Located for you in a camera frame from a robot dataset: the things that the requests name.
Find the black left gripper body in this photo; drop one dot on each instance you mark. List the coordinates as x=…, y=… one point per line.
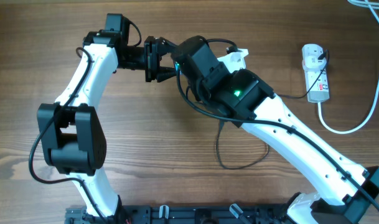
x=151, y=60

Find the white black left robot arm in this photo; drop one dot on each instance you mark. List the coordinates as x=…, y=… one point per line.
x=70, y=132

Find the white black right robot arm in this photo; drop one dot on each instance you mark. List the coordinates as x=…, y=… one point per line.
x=344, y=190

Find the white USB charger plug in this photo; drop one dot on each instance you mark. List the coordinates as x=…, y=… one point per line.
x=313, y=58

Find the white power strip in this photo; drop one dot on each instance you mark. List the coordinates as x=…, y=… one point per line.
x=318, y=87

